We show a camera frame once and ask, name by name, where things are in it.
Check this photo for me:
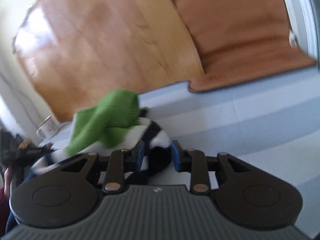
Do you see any navy green striped small garment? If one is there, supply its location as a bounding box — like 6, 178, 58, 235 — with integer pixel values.
30, 89, 171, 178

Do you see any person's left hand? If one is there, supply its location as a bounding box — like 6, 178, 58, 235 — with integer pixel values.
4, 167, 14, 198

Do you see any white enamel mug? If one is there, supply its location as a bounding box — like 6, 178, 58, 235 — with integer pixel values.
36, 115, 60, 139

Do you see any blue striped bed sheet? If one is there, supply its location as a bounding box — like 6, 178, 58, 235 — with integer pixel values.
37, 67, 320, 239

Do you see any wooden headboard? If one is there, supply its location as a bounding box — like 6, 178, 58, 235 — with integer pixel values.
13, 0, 203, 122

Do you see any brown cushion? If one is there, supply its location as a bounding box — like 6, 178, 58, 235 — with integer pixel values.
175, 0, 316, 93

